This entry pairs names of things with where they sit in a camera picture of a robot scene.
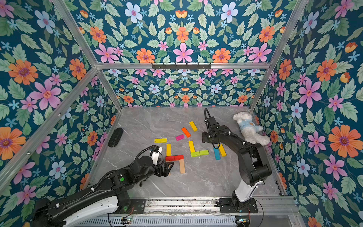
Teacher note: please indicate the magenta block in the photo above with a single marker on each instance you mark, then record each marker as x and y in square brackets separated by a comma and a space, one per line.
[180, 137]

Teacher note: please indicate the metal base rail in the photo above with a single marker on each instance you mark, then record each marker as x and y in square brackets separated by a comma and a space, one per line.
[214, 205]

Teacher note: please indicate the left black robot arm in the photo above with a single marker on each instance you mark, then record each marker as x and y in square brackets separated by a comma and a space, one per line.
[106, 196]

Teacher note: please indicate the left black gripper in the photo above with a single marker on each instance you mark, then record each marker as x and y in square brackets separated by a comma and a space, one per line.
[165, 171]

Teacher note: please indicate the long yellow block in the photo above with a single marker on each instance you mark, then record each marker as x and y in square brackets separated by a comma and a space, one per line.
[168, 150]
[222, 151]

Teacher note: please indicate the long orange block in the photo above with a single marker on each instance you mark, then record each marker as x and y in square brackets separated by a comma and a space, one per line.
[186, 132]

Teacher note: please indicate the red block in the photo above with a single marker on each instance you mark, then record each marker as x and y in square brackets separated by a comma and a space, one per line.
[169, 158]
[178, 157]

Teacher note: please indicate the aluminium frame post back left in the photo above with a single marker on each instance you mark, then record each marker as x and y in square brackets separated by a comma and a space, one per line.
[85, 48]

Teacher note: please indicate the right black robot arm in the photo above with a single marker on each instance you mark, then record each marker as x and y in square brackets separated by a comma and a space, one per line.
[254, 167]

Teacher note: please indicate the teal blue block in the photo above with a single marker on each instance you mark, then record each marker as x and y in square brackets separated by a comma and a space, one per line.
[217, 153]

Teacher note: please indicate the horizontal aluminium frame bar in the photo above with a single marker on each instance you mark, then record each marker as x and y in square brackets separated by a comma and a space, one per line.
[136, 66]

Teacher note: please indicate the aluminium frame post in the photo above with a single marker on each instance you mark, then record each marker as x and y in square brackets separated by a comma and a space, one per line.
[85, 48]
[290, 26]

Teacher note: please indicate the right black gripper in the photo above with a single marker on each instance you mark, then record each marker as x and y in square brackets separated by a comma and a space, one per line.
[211, 125]

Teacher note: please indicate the black oval case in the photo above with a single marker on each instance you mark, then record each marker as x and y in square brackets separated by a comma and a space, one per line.
[115, 137]

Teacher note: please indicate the natural wood block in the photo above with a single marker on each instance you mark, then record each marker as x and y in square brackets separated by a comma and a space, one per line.
[182, 166]

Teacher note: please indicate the black hook rail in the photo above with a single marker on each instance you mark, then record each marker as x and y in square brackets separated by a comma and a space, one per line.
[181, 66]

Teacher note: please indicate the aluminium frame post back right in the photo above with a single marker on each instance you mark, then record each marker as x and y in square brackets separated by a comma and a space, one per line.
[290, 26]

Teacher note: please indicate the left aluminium frame bar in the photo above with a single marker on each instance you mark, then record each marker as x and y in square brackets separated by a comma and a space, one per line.
[20, 159]

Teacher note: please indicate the small lime green block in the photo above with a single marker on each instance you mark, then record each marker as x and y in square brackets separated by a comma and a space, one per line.
[203, 152]

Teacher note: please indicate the white teddy bear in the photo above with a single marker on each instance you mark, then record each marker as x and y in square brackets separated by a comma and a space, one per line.
[249, 129]

